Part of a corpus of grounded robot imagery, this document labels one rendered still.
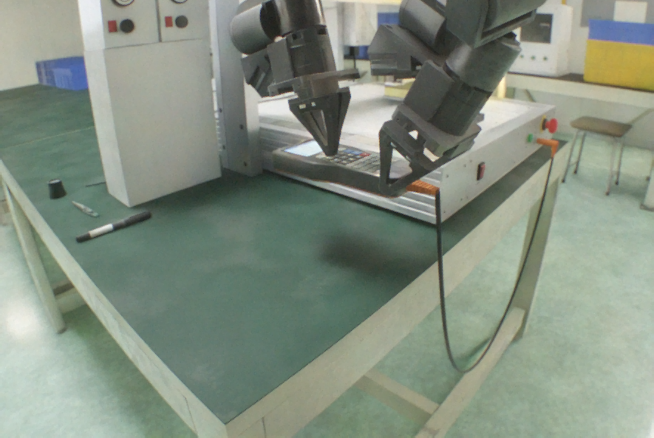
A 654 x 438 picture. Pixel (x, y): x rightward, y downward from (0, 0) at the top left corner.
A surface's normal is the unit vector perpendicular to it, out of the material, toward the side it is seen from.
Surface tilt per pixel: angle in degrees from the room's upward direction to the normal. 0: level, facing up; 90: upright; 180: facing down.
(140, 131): 90
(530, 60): 90
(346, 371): 90
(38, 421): 0
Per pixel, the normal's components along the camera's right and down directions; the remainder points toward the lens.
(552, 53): -0.67, 0.29
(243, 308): -0.02, -0.92
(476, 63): -0.44, 0.47
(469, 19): -0.85, 0.48
